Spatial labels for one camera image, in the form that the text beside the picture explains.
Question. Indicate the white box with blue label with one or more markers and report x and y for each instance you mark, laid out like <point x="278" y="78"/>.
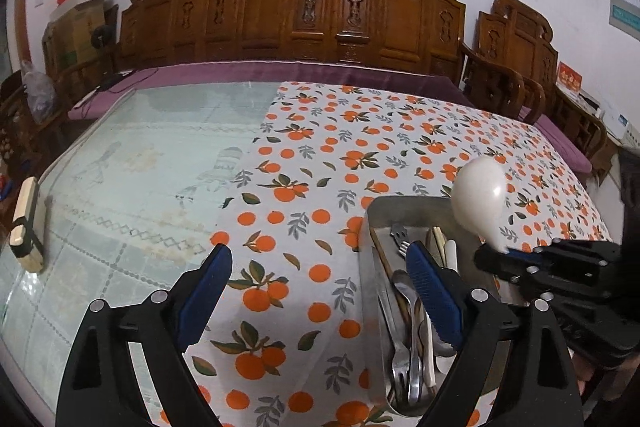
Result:
<point x="620" y="124"/>

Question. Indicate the plain wooden armchair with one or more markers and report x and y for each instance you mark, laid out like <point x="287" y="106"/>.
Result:
<point x="70" y="77"/>

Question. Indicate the red desk calendar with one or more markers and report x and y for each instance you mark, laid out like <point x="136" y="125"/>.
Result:
<point x="570" y="78"/>

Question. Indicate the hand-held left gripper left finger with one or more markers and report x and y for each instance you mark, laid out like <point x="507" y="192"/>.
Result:
<point x="205" y="292"/>

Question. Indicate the large cardboard box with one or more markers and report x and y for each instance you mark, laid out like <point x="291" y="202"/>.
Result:
<point x="75" y="39"/>

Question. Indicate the light wooden chopstick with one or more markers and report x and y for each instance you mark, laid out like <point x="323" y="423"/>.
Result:
<point x="435" y="247"/>
<point x="442" y="252"/>

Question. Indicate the black round fan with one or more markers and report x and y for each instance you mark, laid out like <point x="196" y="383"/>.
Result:
<point x="101" y="37"/>

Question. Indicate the brown wooden chopstick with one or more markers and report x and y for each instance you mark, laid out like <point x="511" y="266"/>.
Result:
<point x="387" y="257"/>

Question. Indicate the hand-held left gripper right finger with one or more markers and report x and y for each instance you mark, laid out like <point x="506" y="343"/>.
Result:
<point x="432" y="292"/>

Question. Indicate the orange print tablecloth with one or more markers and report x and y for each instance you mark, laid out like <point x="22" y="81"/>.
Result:
<point x="310" y="227"/>

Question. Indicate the wooden block with black bands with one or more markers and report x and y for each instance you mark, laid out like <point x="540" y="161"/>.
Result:
<point x="27" y="227"/>

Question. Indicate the white plastic fork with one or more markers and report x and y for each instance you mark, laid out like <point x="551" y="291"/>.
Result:
<point x="431" y="357"/>

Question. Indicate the metal tray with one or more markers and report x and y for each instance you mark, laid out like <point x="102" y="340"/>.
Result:
<point x="372" y="217"/>

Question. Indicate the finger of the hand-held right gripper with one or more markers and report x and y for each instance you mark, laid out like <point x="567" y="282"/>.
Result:
<point x="575" y="259"/>
<point x="547" y="291"/>

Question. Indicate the person's dark clothing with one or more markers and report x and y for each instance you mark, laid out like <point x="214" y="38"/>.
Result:
<point x="631" y="197"/>

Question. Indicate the carved wooden armchair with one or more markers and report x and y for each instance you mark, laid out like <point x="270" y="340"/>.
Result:
<point x="520" y="37"/>

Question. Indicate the clear plastic bag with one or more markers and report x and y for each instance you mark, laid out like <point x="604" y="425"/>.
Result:
<point x="39" y="94"/>

